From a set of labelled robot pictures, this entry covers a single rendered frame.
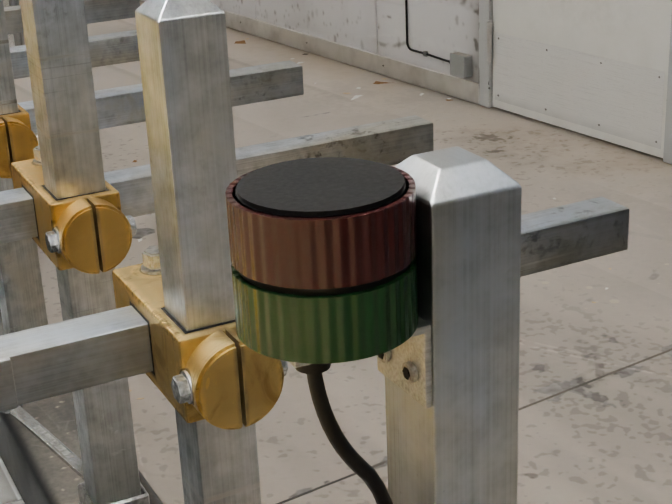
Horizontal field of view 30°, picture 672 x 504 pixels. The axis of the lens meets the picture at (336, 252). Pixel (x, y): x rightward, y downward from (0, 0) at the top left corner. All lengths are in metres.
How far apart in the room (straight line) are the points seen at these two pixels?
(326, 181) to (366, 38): 4.89
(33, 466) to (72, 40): 0.40
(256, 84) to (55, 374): 0.60
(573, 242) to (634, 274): 2.40
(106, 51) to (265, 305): 1.08
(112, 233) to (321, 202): 0.51
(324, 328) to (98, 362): 0.33
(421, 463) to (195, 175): 0.24
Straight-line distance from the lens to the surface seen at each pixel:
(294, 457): 2.43
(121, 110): 1.20
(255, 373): 0.66
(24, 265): 1.17
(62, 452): 1.10
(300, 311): 0.38
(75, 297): 0.92
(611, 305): 3.05
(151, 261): 0.74
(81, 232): 0.87
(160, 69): 0.62
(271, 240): 0.37
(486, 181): 0.41
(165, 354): 0.68
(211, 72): 0.63
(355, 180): 0.40
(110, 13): 1.71
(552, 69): 4.41
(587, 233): 0.84
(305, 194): 0.39
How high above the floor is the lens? 1.25
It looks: 22 degrees down
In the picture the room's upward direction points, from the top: 3 degrees counter-clockwise
